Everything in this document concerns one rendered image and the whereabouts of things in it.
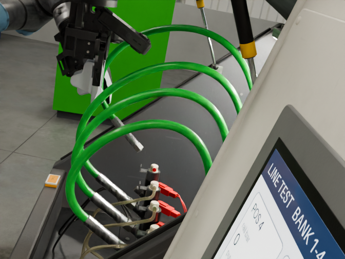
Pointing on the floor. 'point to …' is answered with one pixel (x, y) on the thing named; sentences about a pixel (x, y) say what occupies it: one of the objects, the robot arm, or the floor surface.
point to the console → (337, 111)
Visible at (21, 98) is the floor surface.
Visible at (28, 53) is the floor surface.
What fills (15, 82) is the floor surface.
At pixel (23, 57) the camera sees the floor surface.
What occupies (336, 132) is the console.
